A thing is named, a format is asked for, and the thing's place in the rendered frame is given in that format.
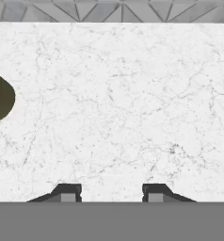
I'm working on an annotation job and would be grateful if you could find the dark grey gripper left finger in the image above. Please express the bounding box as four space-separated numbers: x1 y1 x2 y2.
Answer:
26 183 83 203

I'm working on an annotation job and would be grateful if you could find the olive green round container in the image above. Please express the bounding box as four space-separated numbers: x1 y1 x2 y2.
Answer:
0 70 17 124

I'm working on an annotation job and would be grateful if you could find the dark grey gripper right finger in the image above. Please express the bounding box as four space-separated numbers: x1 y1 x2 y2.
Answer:
141 183 198 203

